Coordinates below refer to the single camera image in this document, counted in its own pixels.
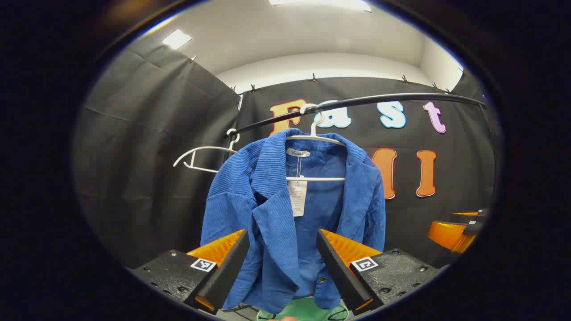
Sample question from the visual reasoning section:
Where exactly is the blue corduroy jacket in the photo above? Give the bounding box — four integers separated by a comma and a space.
200, 128, 387, 315

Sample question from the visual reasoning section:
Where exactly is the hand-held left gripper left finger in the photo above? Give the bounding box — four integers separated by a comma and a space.
127, 229, 250, 315

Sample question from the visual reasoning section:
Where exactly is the white clothes hanger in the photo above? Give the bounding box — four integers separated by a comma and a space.
285, 103, 348, 182
173, 128, 240, 173

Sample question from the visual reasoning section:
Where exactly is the small square ceiling light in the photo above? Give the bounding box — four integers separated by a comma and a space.
161, 29, 192, 50

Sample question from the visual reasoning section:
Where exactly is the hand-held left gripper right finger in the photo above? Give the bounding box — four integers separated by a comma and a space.
316, 229, 440, 316

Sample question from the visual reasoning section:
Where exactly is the green laundry hamper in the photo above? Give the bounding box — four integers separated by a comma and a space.
257, 296, 353, 321

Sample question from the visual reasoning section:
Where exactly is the long ceiling light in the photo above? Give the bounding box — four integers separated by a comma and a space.
269, 0, 372, 12

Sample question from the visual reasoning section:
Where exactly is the black clothes rail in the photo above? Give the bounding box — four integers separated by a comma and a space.
227, 92, 488, 136

